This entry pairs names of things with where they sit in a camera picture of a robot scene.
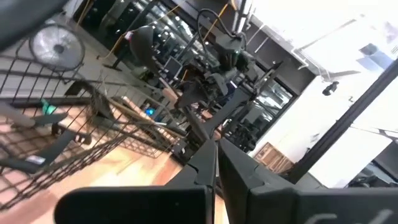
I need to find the black floor fan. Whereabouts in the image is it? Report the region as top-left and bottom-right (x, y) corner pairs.
(29, 23), (86, 73)

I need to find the black turner steel shaft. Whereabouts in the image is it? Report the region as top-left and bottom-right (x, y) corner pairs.
(0, 103), (68, 129)

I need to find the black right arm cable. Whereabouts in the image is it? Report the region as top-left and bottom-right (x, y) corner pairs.
(197, 8), (248, 43)

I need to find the large black spoon grey handle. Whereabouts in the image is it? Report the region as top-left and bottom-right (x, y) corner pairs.
(128, 26), (172, 91)

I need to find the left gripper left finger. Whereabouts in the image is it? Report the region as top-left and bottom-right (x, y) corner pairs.
(54, 139), (218, 224)

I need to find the black metal table frame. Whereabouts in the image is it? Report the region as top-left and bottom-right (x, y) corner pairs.
(287, 67), (398, 184)

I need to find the black wall camera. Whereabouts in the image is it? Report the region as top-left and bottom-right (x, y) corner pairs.
(322, 80), (340, 96)

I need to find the black wire basket teal tag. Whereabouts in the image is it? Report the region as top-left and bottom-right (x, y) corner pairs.
(0, 46), (131, 212)

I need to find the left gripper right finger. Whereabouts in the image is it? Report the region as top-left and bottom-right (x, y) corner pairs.
(218, 138), (398, 224)

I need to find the cardboard box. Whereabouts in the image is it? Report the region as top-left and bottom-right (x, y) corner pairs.
(253, 141), (295, 174)

